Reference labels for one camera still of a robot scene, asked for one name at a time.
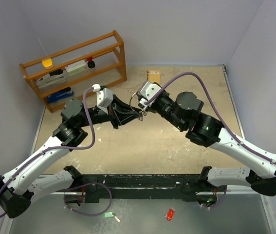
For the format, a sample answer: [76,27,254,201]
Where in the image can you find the large metal keyring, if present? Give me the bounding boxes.
[129,91,138,111]

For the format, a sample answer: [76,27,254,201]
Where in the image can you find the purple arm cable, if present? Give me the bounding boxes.
[144,73,276,173]
[0,88,96,220]

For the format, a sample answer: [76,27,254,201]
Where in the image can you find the silver key bunch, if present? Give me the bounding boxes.
[137,111,147,121]

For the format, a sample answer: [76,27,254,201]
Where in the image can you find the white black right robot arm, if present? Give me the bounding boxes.
[138,90,276,196]

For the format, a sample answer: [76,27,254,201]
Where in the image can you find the red black stamp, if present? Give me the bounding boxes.
[87,57,95,69]

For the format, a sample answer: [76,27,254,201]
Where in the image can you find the yellow lidded jar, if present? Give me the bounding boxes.
[41,58,54,70]

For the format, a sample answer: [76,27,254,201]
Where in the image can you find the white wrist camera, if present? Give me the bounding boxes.
[92,84,113,114]
[138,80,161,108]

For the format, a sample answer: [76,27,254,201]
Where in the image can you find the blue stapler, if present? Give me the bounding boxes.
[47,87,74,103]

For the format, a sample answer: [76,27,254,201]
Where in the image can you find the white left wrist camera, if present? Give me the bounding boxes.
[92,84,113,114]

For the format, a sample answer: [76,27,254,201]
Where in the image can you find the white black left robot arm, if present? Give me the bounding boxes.
[0,95,142,218]

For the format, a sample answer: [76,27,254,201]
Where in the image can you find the red key tag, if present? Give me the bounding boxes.
[165,208,175,221]

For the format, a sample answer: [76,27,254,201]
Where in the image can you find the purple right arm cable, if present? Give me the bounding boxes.
[144,73,276,173]

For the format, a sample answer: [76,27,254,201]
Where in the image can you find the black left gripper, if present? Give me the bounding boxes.
[78,96,142,130]

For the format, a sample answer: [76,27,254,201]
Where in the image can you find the tan spiral notebook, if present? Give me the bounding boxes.
[147,70,161,84]

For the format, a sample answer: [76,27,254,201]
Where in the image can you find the white black stapler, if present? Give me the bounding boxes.
[36,69,68,89]

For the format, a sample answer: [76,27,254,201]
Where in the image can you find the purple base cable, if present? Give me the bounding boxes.
[63,181,112,216]
[200,187,230,211]

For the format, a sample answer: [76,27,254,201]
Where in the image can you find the wooden shelf rack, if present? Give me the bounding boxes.
[19,30,127,113]

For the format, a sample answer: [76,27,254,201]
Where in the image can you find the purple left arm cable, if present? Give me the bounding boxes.
[0,88,96,220]

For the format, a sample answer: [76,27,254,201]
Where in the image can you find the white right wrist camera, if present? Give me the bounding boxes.
[138,80,161,108]

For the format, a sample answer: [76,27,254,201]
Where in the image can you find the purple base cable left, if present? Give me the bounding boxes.
[63,181,112,216]

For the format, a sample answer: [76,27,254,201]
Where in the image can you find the white cardboard box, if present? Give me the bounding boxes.
[65,60,88,76]

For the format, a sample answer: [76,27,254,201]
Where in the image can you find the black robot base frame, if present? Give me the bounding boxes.
[64,165,225,203]

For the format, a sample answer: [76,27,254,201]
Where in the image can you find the green key tag with key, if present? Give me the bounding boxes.
[103,211,120,223]

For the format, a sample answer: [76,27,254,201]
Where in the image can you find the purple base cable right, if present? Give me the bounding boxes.
[200,187,230,211]

